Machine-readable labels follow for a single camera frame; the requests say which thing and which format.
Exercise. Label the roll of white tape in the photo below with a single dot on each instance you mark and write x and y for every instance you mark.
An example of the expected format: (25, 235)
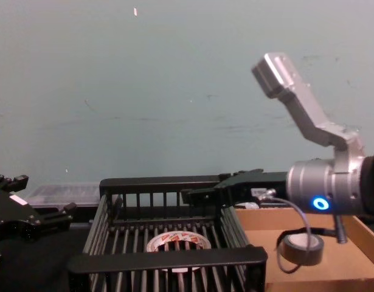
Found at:
(202, 241)

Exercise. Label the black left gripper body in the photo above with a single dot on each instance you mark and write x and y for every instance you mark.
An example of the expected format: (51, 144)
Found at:
(7, 213)

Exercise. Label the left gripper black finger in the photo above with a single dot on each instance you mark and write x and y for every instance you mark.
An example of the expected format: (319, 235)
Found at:
(13, 182)
(54, 219)

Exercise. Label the black table cloth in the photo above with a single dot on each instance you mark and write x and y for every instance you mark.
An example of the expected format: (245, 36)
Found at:
(37, 267)

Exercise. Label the black rack with steel bars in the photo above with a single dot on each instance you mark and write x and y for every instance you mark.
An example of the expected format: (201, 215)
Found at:
(162, 261)

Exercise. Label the shallow brown cardboard tray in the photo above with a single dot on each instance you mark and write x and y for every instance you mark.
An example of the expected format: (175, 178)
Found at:
(335, 273)

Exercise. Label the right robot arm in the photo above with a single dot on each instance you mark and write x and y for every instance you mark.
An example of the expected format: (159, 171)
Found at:
(326, 185)

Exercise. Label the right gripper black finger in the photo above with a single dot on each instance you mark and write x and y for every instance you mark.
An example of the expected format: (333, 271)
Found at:
(202, 196)
(241, 175)

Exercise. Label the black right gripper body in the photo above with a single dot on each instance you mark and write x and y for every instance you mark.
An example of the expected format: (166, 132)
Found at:
(265, 185)

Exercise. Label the roll of silver tape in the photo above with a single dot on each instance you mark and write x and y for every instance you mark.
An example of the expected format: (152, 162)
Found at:
(299, 249)

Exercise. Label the clear plastic case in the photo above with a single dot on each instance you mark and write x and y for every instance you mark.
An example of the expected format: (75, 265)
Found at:
(62, 193)

